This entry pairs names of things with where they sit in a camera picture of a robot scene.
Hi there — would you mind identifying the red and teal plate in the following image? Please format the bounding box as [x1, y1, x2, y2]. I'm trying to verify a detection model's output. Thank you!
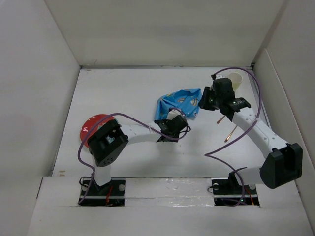
[80, 114, 118, 148]

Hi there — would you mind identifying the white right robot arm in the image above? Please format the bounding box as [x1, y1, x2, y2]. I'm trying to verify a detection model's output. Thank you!
[198, 78, 303, 194]

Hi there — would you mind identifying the pale yellow mug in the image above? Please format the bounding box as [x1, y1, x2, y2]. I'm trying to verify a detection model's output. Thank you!
[228, 72, 243, 91]

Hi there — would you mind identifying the blue space-print placemat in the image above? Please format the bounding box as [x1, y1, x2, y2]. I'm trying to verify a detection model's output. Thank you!
[155, 88, 202, 120]

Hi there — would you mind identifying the copper fork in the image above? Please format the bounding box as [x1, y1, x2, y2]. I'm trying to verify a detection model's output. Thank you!
[224, 125, 238, 143]

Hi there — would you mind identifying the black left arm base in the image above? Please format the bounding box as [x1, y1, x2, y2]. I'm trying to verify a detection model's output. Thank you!
[78, 177, 126, 207]

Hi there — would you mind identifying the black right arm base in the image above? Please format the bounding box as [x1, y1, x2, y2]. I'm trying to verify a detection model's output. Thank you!
[207, 178, 260, 207]

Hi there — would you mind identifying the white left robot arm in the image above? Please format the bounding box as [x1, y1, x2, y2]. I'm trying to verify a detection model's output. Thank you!
[86, 114, 190, 195]

